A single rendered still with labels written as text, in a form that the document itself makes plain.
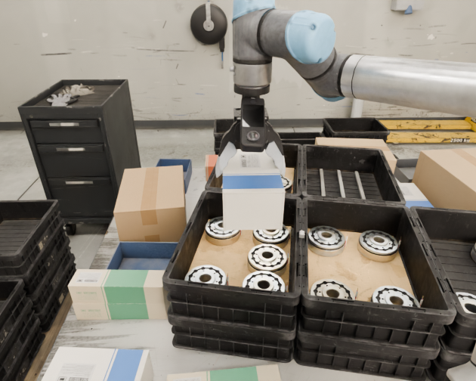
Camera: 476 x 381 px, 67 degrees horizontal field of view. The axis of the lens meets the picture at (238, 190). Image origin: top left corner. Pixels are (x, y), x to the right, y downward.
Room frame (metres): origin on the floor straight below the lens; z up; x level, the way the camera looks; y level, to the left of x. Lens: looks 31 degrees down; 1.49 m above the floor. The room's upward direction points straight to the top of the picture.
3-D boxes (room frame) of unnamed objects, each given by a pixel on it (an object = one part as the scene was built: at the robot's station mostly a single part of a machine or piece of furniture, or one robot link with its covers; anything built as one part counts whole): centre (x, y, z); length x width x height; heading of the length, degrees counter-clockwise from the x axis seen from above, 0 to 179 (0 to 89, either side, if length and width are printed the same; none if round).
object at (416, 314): (0.69, -0.31, 0.92); 0.40 x 0.30 x 0.02; 171
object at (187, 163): (1.40, 0.29, 0.74); 0.20 x 0.15 x 0.07; 179
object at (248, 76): (0.71, -0.02, 1.33); 0.08 x 0.08 x 0.05
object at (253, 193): (0.69, -0.03, 1.09); 0.20 x 0.12 x 0.09; 2
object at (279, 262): (0.72, -0.08, 0.86); 0.10 x 0.10 x 0.01
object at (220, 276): (0.64, 0.08, 0.86); 0.10 x 0.10 x 0.01
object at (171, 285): (0.73, -0.01, 0.92); 0.40 x 0.30 x 0.02; 171
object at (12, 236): (1.23, 0.98, 0.37); 0.40 x 0.30 x 0.45; 2
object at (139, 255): (0.82, 0.28, 0.74); 0.20 x 0.15 x 0.07; 89
